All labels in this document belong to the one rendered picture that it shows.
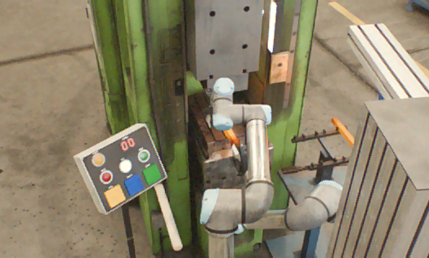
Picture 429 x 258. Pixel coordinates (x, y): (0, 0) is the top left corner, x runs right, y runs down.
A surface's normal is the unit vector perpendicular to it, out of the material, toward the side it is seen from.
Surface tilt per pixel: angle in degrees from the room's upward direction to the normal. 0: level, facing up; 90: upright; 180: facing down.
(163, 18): 90
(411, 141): 0
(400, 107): 0
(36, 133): 0
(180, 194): 90
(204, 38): 90
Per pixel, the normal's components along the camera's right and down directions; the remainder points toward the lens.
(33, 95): 0.00, -0.77
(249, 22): 0.30, 0.61
